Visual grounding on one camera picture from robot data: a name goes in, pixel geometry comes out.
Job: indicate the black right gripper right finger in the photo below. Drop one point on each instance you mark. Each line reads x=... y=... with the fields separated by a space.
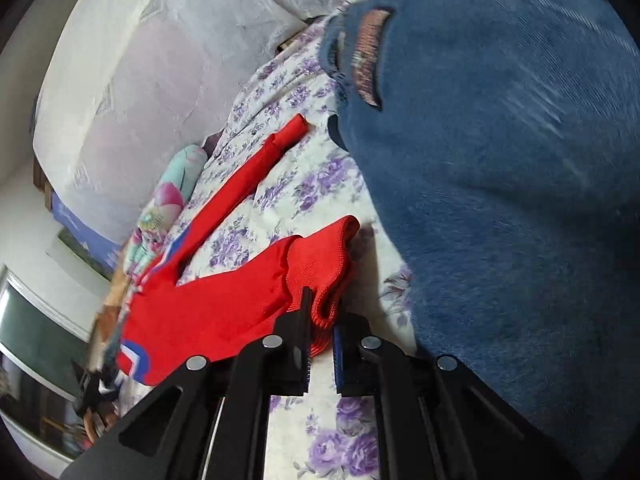
x=435 y=419

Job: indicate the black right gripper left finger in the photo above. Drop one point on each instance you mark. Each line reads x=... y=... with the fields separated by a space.
x=208 y=420

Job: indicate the red striped track pants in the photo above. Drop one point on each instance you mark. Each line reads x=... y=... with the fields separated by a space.
x=218 y=315

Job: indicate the purple floral bed sheet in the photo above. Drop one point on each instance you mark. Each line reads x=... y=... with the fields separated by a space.
x=319 y=435

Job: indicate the dark framed window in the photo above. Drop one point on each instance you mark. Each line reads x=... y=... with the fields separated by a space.
x=43 y=358

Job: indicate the blue patterned fabric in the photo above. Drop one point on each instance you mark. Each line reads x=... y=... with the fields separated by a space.
x=101 y=249

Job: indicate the folded floral quilt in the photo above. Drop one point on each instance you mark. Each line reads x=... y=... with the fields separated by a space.
x=171 y=194

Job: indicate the blue corduroy pants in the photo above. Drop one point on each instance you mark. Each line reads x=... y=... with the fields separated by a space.
x=499 y=142

